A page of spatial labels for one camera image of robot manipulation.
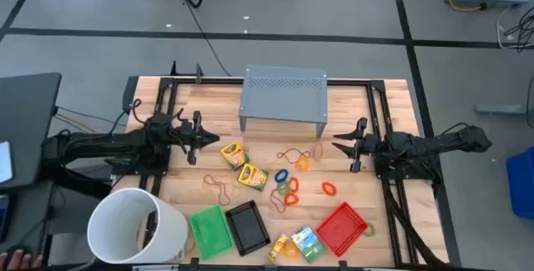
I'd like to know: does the person's hand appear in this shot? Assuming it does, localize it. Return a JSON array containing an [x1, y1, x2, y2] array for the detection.
[[0, 248, 43, 271]]

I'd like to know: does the black table corner plate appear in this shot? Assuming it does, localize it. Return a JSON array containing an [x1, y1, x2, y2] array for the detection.
[[123, 75, 139, 113]]

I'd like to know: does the white sheet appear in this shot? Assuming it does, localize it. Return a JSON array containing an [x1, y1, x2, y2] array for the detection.
[[0, 140, 13, 184]]

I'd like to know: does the blue plastic bin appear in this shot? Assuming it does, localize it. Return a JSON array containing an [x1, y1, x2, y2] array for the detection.
[[506, 145, 534, 221]]

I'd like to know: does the blue green card pack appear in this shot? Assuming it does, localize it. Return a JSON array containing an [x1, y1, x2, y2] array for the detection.
[[290, 225, 328, 264]]

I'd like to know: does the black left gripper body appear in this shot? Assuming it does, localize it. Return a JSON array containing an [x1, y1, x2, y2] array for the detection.
[[179, 111, 203, 166]]

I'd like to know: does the thin black cable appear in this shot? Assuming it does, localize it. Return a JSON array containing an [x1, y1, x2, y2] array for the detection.
[[56, 104, 128, 128]]

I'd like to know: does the black cable bundle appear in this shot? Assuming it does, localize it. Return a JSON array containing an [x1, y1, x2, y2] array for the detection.
[[381, 177, 450, 268]]

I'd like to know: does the grey metal bar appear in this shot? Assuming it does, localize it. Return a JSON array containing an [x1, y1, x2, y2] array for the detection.
[[132, 264, 179, 271]]

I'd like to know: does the grey floor bar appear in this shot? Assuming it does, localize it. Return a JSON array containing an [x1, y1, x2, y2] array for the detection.
[[475, 103, 534, 118]]

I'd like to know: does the black cable tangle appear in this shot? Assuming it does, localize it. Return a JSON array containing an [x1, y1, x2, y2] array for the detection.
[[502, 6, 534, 54]]

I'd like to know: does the small yellow crayon box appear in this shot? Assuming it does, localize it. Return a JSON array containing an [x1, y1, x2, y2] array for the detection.
[[266, 233, 290, 263]]

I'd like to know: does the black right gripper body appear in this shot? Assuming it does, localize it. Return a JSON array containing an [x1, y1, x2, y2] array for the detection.
[[352, 117, 379, 173]]

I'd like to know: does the long black floor cable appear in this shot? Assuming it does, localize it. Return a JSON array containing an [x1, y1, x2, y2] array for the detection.
[[173, 0, 233, 78]]

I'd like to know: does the red plastic basket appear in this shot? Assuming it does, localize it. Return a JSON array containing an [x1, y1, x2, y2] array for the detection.
[[315, 201, 370, 258]]

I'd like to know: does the yellow Crayola crayon box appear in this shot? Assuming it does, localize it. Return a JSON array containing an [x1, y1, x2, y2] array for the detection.
[[219, 140, 250, 171], [236, 162, 270, 193]]

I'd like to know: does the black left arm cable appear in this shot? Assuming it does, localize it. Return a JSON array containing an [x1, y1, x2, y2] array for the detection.
[[173, 107, 189, 155]]

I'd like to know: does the black plastic basket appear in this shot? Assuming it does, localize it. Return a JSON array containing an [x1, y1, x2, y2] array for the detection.
[[224, 199, 272, 258]]

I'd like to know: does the grey perforated metal shelf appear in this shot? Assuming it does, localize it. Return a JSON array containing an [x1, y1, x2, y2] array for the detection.
[[238, 64, 330, 138]]

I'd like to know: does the black desk top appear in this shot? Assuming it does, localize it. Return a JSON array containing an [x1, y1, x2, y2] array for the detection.
[[0, 72, 63, 192]]

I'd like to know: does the black aluminium table frame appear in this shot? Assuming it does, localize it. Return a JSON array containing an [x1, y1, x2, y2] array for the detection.
[[139, 76, 422, 268]]

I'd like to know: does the white cylindrical shade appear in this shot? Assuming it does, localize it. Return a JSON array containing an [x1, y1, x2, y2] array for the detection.
[[86, 187, 189, 265]]

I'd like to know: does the white floor cable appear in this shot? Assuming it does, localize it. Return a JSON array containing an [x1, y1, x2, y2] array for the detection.
[[495, 3, 534, 51]]

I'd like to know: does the green plastic basket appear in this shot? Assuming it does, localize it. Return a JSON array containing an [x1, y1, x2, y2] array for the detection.
[[189, 204, 235, 262]]

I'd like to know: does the thin yellow cable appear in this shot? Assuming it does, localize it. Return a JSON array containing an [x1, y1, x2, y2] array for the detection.
[[56, 112, 97, 134]]

